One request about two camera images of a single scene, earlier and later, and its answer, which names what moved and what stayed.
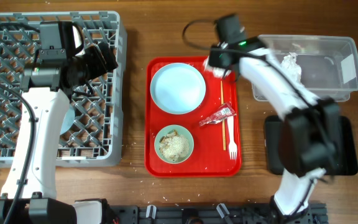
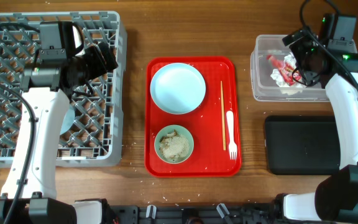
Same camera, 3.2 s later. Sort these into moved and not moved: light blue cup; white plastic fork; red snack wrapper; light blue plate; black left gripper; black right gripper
Moved: black right gripper; red snack wrapper
Not moved: light blue plate; black left gripper; white plastic fork; light blue cup
